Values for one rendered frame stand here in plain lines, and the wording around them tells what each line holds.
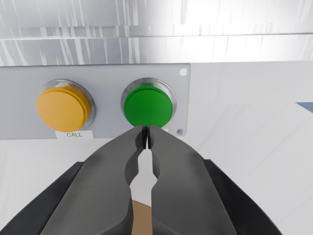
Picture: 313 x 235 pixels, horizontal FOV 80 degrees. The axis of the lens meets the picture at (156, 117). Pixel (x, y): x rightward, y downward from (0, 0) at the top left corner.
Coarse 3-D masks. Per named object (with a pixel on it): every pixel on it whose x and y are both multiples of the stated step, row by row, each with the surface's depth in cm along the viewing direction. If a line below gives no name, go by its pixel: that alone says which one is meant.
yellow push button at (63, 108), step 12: (48, 96) 14; (60, 96) 14; (72, 96) 15; (84, 96) 16; (48, 108) 15; (60, 108) 15; (72, 108) 15; (84, 108) 15; (48, 120) 15; (60, 120) 15; (72, 120) 15; (84, 120) 16
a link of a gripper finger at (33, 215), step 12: (72, 168) 9; (60, 180) 8; (72, 180) 8; (48, 192) 7; (60, 192) 7; (36, 204) 7; (48, 204) 7; (24, 216) 6; (36, 216) 6; (48, 216) 6; (12, 228) 6; (24, 228) 6; (36, 228) 6
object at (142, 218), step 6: (132, 204) 35; (138, 204) 36; (138, 210) 35; (144, 210) 36; (150, 210) 37; (138, 216) 34; (144, 216) 35; (150, 216) 36; (138, 222) 33; (144, 222) 34; (150, 222) 34; (132, 228) 32; (138, 228) 32; (144, 228) 33; (150, 228) 33; (132, 234) 31; (138, 234) 31; (144, 234) 32; (150, 234) 33
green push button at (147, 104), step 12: (144, 84) 15; (156, 84) 15; (132, 96) 14; (144, 96) 15; (156, 96) 15; (168, 96) 15; (132, 108) 15; (144, 108) 15; (156, 108) 15; (168, 108) 15; (132, 120) 16; (144, 120) 16; (156, 120) 16; (168, 120) 16
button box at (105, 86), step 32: (96, 64) 15; (128, 64) 15; (160, 64) 15; (0, 96) 16; (32, 96) 16; (96, 96) 16; (0, 128) 17; (32, 128) 17; (96, 128) 17; (128, 128) 17
